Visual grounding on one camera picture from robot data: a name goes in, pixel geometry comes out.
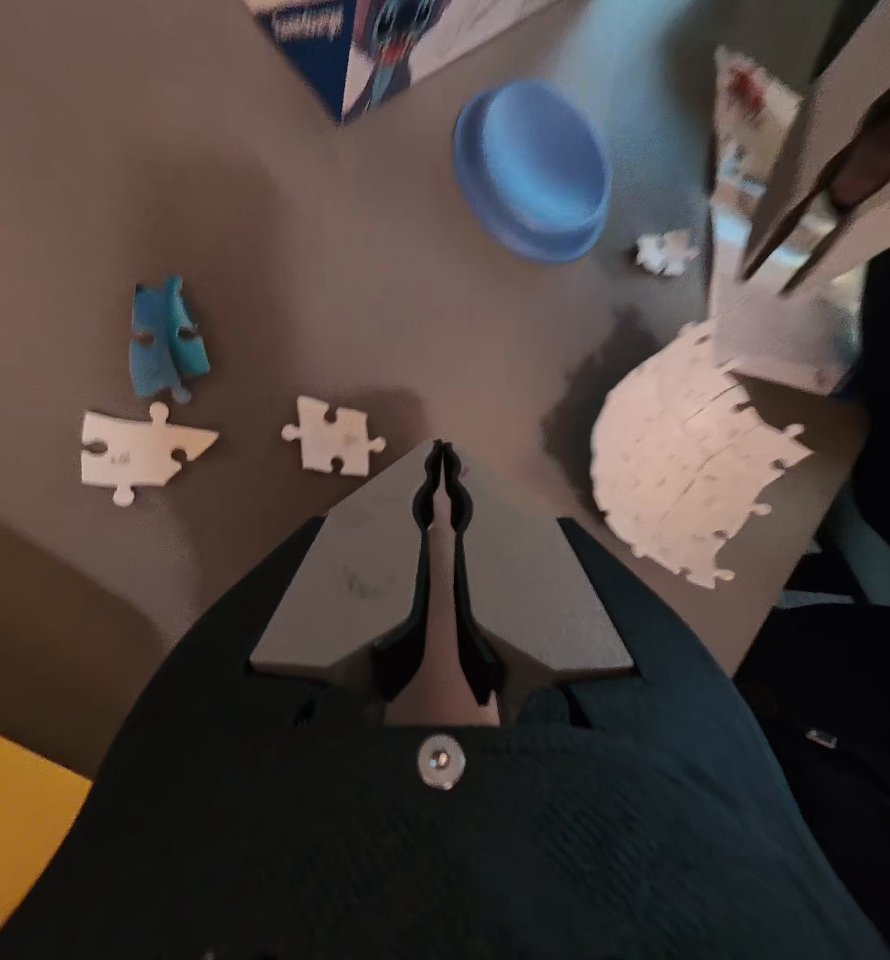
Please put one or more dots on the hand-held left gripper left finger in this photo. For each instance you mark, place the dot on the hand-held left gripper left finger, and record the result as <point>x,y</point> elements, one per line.
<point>340,585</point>

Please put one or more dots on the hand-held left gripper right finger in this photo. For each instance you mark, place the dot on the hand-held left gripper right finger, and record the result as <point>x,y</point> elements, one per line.
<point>542,592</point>

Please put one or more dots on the white assembled puzzle ball section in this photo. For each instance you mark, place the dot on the white assembled puzzle ball section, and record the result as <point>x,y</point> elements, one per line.
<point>677,465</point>

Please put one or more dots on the single pointed white puzzle piece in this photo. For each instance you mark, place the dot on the single pointed white puzzle piece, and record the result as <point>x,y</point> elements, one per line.
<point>137,454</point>

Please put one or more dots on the blue printed puzzle piece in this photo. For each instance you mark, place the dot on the blue printed puzzle piece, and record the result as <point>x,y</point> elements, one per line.
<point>164,337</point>

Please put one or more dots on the printed cardboard puzzle box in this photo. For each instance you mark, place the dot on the printed cardboard puzzle box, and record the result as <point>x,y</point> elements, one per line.
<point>385,45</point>

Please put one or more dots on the white printed instruction sheet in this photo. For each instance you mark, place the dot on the white printed instruction sheet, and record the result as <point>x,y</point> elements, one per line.
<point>774,337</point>

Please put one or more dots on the grey office chair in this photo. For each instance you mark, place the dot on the grey office chair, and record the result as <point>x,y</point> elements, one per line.
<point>842,555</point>

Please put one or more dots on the blue round plastic stand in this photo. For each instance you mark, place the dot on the blue round plastic stand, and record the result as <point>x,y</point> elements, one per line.
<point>535,165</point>

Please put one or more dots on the yellow plastic bin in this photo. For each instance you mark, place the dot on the yellow plastic bin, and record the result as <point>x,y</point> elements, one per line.
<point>10,825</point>

